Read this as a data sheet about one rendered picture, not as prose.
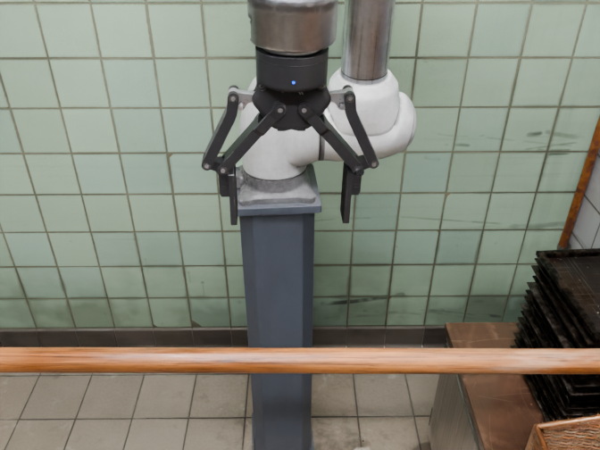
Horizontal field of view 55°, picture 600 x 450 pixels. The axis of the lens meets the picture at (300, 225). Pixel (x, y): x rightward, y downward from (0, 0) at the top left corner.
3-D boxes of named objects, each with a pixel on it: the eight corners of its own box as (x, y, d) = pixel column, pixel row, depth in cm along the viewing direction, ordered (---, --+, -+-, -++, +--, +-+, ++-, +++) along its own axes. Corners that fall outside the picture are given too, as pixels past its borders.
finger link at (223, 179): (228, 159, 65) (201, 159, 65) (229, 196, 68) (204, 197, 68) (228, 153, 66) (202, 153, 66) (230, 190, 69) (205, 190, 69)
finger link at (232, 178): (234, 175, 65) (228, 175, 65) (237, 225, 69) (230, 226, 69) (235, 162, 68) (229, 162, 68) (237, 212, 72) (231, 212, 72)
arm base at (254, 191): (222, 170, 148) (221, 150, 145) (309, 166, 149) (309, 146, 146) (220, 207, 133) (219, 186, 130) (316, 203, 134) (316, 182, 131)
